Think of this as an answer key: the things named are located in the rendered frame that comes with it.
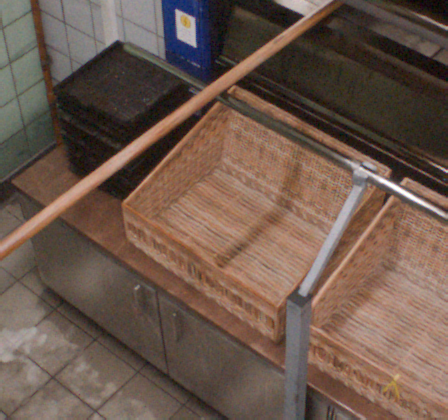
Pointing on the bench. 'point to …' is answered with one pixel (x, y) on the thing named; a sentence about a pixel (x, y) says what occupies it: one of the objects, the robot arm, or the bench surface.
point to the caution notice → (186, 28)
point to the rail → (380, 2)
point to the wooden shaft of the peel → (160, 130)
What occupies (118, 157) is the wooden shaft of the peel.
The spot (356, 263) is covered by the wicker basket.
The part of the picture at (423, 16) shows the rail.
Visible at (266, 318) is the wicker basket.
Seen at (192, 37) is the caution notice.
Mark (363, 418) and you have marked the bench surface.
